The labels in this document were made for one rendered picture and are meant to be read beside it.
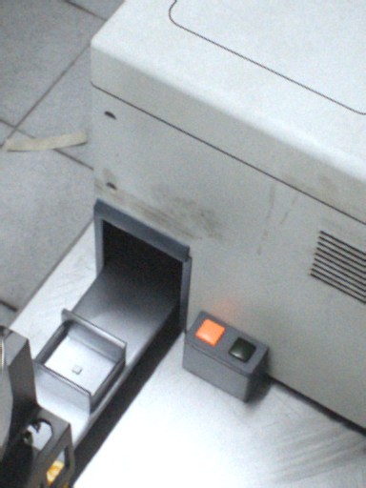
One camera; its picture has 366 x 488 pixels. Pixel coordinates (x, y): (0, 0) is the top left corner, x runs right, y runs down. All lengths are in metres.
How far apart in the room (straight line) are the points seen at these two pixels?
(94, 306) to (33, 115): 1.30
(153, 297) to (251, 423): 0.12
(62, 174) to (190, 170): 1.35
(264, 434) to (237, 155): 0.27
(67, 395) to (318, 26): 0.33
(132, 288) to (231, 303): 0.09
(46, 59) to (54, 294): 1.34
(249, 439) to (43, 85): 1.41
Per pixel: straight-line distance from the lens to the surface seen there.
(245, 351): 0.95
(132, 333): 0.97
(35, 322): 1.02
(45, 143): 2.22
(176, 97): 0.79
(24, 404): 0.53
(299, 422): 0.99
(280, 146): 0.76
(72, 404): 0.94
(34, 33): 2.38
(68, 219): 2.13
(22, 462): 0.54
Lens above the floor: 1.77
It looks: 57 degrees down
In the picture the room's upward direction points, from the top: 4 degrees clockwise
